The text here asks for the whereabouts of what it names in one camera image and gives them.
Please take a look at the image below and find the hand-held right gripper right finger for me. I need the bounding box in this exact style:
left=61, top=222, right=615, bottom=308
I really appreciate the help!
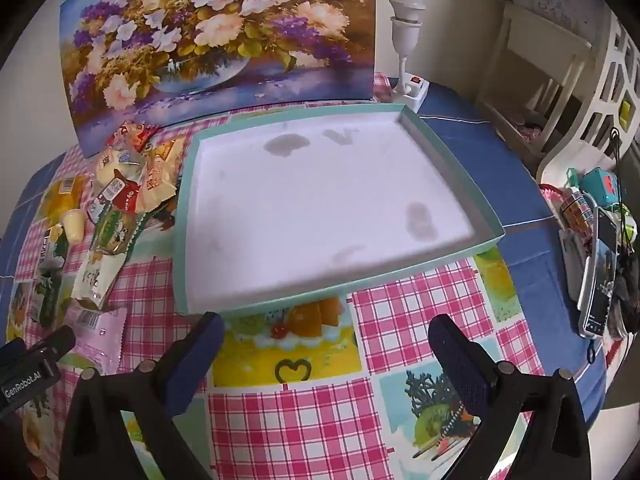
left=428, top=314, right=592, bottom=480

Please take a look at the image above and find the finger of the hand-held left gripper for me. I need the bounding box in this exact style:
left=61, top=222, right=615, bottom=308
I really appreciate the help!
left=27, top=326, right=77, bottom=363

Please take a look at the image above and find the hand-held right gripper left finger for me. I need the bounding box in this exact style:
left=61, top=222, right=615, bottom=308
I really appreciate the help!
left=59, top=311, right=226, bottom=480

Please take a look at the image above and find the pink snack packet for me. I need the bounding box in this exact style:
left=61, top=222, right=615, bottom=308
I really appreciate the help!
left=65, top=302, right=128, bottom=376

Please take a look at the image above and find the cream white snack packet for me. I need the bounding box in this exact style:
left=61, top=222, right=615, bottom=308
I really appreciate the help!
left=70, top=247, right=132, bottom=311

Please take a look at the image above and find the green white milk packet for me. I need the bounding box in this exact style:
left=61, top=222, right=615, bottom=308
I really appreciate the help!
left=27, top=225, right=71, bottom=331

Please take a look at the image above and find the green clear cookie packet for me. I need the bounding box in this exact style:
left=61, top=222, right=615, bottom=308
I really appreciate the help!
left=92, top=207, right=146, bottom=256

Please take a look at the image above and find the yellow jelly packet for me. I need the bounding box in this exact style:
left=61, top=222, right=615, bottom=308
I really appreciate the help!
left=37, top=176, right=88, bottom=231

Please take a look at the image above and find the golden beige snack packet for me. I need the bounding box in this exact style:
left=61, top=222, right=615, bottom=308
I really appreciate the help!
left=135, top=137, right=186, bottom=213

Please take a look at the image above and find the teal tray white inside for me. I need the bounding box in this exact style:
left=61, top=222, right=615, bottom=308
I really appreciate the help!
left=172, top=102, right=505, bottom=317

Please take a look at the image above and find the cream pudding cup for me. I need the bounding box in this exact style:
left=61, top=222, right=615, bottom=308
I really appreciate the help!
left=61, top=208, right=87, bottom=246

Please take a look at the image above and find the white holder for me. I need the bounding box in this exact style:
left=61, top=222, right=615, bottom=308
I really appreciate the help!
left=559, top=227, right=596, bottom=306

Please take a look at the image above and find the puzzle cube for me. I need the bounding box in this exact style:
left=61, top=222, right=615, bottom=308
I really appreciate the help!
left=560, top=192, right=598, bottom=233

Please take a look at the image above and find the round bread clear packet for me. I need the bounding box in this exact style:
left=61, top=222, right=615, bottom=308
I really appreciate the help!
left=95, top=145, right=146, bottom=191

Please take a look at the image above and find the blue cloth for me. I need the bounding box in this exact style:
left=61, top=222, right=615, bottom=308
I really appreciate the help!
left=0, top=80, right=621, bottom=411

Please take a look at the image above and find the red snack packet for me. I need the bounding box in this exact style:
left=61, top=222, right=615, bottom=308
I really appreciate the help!
left=106, top=121, right=161, bottom=153

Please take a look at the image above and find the teal toy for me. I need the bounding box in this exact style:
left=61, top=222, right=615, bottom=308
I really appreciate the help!
left=582, top=167, right=621, bottom=211

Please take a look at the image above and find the pink item under chair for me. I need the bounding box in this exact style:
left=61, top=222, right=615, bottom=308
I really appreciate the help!
left=515, top=120, right=543, bottom=143

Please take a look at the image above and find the white lattice shelf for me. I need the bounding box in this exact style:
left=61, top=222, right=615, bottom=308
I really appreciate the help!
left=537, top=15, right=640, bottom=196

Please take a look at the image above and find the floral painting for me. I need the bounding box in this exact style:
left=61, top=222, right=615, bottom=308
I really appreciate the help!
left=59, top=0, right=377, bottom=158

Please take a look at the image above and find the white bulb lamp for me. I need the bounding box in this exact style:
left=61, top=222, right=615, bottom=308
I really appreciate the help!
left=389, top=0, right=427, bottom=96

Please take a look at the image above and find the white chair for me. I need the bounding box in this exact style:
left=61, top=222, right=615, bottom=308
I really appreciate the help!
left=475, top=2, right=593, bottom=158

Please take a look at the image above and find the black cord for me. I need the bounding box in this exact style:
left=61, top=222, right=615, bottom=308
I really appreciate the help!
left=607, top=127, right=627, bottom=196

